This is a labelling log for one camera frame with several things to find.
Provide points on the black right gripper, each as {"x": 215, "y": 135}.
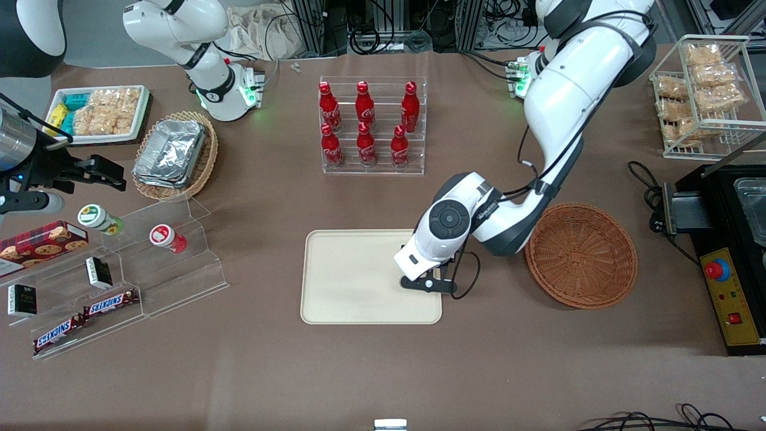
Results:
{"x": 49, "y": 169}

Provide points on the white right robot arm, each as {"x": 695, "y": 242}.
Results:
{"x": 179, "y": 24}

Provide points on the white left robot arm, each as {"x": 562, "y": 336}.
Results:
{"x": 568, "y": 90}

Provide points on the white rectangular snack tray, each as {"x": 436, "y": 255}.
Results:
{"x": 140, "y": 117}

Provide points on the cream rectangular tray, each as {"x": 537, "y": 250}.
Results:
{"x": 353, "y": 281}

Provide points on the light oval wicker basket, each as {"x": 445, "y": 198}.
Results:
{"x": 206, "y": 161}

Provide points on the brown round wicker basket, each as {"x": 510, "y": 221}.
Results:
{"x": 583, "y": 257}

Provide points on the green lid cup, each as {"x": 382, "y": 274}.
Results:
{"x": 96, "y": 217}

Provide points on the rice cracker snack bag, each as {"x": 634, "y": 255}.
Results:
{"x": 125, "y": 108}
{"x": 93, "y": 117}

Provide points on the stacked aluminium foil containers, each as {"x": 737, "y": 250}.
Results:
{"x": 170, "y": 152}

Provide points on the teal snack pack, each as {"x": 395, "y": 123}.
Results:
{"x": 67, "y": 123}
{"x": 76, "y": 100}

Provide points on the yellow snack pack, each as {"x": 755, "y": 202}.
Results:
{"x": 57, "y": 115}

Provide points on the red lid cup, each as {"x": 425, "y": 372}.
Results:
{"x": 164, "y": 236}

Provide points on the red cookie box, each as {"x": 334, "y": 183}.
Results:
{"x": 42, "y": 244}

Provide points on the small black box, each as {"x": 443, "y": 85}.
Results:
{"x": 23, "y": 300}
{"x": 99, "y": 272}

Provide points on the clear acrylic bottle rack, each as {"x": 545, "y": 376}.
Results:
{"x": 383, "y": 170}

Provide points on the clear acrylic stepped shelf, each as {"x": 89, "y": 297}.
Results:
{"x": 179, "y": 281}

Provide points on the snickers bar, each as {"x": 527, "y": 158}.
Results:
{"x": 57, "y": 334}
{"x": 111, "y": 303}

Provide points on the red cola bottle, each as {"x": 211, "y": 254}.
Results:
{"x": 410, "y": 109}
{"x": 400, "y": 149}
{"x": 364, "y": 108}
{"x": 329, "y": 109}
{"x": 365, "y": 147}
{"x": 331, "y": 148}

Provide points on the beige cloth bag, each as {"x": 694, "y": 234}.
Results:
{"x": 257, "y": 30}

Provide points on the fried snack bag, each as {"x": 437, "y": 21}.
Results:
{"x": 675, "y": 111}
{"x": 697, "y": 130}
{"x": 715, "y": 75}
{"x": 701, "y": 55}
{"x": 718, "y": 99}
{"x": 671, "y": 88}

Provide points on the black machine housing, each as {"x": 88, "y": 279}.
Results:
{"x": 727, "y": 209}

